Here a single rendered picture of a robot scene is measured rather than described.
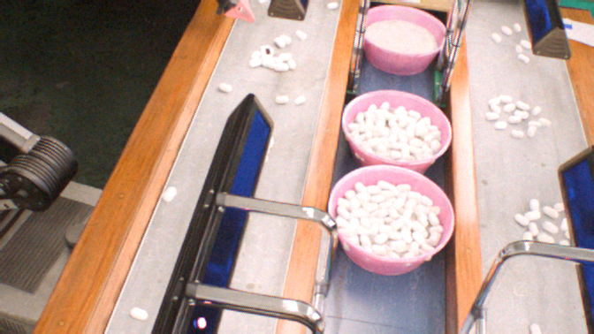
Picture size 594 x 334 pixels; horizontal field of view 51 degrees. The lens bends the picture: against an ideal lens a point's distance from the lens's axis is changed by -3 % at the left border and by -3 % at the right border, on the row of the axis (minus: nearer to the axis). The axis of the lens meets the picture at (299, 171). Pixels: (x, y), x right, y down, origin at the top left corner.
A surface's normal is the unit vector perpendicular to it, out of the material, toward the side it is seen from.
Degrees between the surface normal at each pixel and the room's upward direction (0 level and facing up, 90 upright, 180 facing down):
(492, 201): 0
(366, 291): 0
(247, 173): 58
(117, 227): 0
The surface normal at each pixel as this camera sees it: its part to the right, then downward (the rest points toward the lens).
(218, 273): 0.87, -0.25
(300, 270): 0.07, -0.71
